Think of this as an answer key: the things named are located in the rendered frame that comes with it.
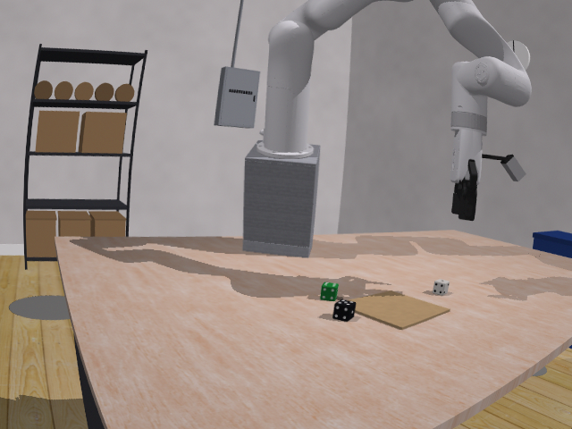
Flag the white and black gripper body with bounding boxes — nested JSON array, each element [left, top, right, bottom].
[[450, 126, 487, 185]]

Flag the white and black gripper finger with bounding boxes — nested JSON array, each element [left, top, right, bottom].
[[451, 180, 462, 215], [458, 159, 478, 221]]

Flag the black die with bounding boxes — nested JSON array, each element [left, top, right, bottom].
[[332, 299, 356, 322]]

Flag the tan flat mat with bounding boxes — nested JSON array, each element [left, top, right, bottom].
[[350, 290, 450, 330]]

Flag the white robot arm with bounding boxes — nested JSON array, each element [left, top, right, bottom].
[[257, 0, 532, 181]]

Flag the green die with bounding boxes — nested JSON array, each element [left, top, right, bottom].
[[320, 282, 339, 301]]

